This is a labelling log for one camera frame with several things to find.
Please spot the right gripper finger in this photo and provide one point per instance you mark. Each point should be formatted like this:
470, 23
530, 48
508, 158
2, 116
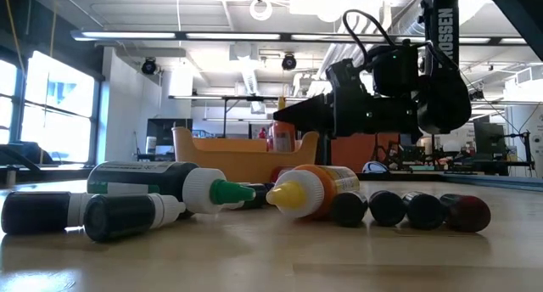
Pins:
314, 113

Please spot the large yellow colouring bottle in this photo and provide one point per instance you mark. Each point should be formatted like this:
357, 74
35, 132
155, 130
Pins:
283, 139

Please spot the large red-orange colouring bottle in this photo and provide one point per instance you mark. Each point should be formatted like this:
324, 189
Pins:
263, 134

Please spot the large dark red colouring bottle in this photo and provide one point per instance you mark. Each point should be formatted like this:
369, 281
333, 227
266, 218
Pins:
282, 172

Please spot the large orange yellow-tipped bottle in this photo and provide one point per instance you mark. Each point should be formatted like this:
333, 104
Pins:
314, 186

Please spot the small dark colouring bottle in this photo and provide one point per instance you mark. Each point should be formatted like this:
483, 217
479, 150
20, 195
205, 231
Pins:
348, 208
119, 217
256, 195
424, 210
386, 208
34, 213

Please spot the small red colouring bottle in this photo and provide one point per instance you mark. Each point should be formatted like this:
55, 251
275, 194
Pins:
466, 213

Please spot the large green colouring bottle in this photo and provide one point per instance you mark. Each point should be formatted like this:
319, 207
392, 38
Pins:
140, 179

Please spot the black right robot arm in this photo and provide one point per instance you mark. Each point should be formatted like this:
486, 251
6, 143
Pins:
443, 29

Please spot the white and blue helmet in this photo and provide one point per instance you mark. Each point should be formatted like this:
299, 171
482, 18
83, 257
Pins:
375, 168

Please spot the black ceiling spotlight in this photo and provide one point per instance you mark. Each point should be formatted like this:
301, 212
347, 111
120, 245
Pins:
289, 62
149, 66

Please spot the orange plastic bin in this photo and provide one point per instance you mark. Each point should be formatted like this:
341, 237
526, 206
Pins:
237, 164

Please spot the dark monitor on stand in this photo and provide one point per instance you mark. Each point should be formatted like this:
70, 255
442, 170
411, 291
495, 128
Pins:
488, 137

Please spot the black computer monitor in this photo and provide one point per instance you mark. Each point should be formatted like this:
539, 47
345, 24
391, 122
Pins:
163, 130

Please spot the long ceiling light strip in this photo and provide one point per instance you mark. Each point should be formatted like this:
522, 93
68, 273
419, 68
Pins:
127, 35

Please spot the large bright window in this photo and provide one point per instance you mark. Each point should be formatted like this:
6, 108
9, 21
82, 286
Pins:
59, 113

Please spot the narrow bright window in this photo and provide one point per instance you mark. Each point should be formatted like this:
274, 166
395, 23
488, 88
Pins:
6, 105

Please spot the orange partition wall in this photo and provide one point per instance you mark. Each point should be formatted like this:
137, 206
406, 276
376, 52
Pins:
360, 152

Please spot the black vertical post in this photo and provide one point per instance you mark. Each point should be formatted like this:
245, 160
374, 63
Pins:
324, 149

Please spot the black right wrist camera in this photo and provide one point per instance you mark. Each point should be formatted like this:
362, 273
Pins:
396, 71

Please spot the white hanging duct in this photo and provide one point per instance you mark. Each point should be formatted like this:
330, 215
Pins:
248, 80

